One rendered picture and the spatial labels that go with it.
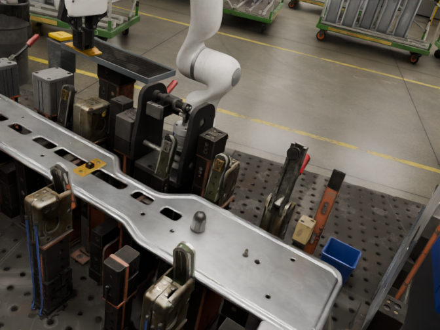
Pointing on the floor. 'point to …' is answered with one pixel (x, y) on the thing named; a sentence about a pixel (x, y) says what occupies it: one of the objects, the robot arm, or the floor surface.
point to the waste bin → (16, 33)
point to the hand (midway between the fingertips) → (83, 37)
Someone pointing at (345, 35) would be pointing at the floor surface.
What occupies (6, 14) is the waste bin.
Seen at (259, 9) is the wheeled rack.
